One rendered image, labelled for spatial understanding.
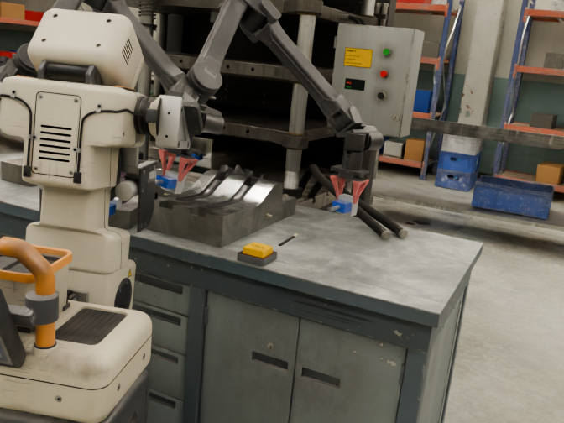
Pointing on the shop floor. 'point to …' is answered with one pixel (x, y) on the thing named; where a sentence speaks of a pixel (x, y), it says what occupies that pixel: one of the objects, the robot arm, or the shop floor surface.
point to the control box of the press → (378, 78)
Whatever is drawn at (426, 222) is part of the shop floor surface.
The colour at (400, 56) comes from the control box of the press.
